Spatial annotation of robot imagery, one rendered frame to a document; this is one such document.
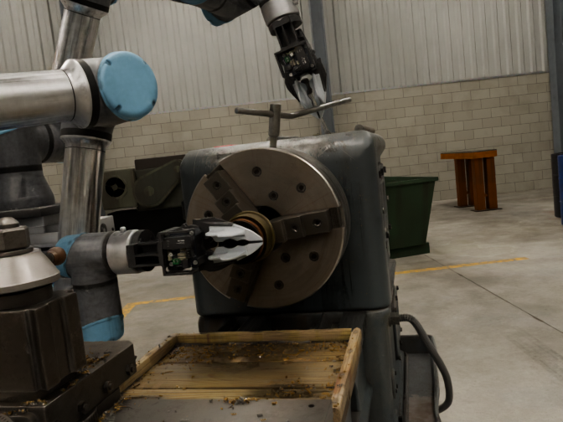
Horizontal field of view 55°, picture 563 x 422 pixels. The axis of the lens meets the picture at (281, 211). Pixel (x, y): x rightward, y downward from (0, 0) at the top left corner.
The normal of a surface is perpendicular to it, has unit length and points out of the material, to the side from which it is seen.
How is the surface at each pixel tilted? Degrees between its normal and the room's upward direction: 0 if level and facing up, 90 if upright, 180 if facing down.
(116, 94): 90
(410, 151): 90
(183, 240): 90
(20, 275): 60
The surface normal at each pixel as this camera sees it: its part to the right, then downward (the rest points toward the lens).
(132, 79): 0.75, -0.03
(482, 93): 0.04, 0.09
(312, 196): -0.23, 0.12
